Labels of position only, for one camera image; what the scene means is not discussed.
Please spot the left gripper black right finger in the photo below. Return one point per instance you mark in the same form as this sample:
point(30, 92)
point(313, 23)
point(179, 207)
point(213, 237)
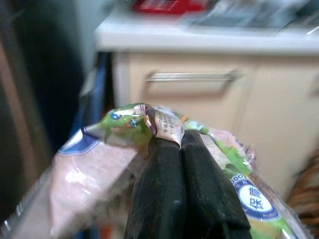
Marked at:
point(209, 199)

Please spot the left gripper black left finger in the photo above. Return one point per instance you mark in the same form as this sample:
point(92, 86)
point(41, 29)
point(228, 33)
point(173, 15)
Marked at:
point(159, 194)

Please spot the colourful plastic food packet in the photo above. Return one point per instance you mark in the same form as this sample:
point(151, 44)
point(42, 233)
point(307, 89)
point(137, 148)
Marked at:
point(82, 169)

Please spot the beige kitchen cabinet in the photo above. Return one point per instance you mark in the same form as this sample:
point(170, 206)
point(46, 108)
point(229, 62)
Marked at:
point(274, 124)

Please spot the wicker basket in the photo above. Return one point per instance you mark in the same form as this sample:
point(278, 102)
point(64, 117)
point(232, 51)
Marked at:
point(309, 194)

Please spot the tall dark appliance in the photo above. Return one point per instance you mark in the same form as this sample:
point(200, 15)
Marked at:
point(37, 74)

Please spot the grey cloth mat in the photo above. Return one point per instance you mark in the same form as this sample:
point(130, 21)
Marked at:
point(236, 17)

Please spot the red coffee machine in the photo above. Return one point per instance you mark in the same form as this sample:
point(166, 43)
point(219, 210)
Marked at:
point(162, 6)

